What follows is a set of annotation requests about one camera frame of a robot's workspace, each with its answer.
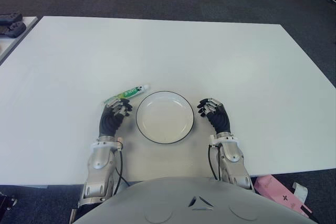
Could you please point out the robot right hand black silver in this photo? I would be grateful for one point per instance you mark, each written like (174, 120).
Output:
(220, 119)

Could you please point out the robot left hand black silver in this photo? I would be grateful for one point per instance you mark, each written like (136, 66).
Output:
(110, 123)

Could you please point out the green toothpaste tube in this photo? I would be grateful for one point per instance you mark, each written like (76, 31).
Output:
(128, 93)

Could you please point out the robot left arm silver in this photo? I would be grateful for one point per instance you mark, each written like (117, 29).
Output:
(98, 163)

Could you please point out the robot right arm silver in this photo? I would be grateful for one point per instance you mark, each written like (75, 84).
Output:
(233, 158)

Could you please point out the white plate with black rim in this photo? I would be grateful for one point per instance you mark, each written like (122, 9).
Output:
(165, 117)

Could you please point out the grey robot torso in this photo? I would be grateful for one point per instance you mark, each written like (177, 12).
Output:
(194, 203)

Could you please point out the pink cardboard box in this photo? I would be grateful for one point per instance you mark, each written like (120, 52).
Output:
(278, 193)

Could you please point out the white paper tag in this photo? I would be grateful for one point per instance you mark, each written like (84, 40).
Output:
(299, 191)

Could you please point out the white side table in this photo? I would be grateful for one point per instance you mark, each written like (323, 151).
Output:
(15, 41)

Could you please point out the black equipment under table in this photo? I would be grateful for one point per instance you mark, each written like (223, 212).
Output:
(6, 200)

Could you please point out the dark game controller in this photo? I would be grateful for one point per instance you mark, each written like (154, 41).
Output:
(13, 29)
(10, 16)

